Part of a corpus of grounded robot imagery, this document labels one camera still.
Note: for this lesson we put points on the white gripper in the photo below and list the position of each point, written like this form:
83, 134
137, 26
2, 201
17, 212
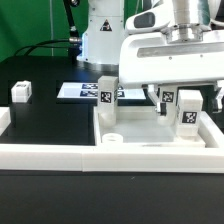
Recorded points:
172, 44

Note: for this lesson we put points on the white square table top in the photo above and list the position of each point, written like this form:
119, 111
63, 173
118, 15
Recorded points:
138, 125

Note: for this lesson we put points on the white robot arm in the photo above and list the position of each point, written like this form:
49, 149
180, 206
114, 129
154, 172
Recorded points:
102, 41

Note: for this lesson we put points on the white base tag plate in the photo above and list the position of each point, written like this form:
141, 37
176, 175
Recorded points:
75, 90

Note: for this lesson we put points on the white U-shaped obstacle fence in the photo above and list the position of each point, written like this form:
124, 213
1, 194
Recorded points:
111, 157

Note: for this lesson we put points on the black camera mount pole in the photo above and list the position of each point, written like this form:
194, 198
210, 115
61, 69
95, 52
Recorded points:
74, 39

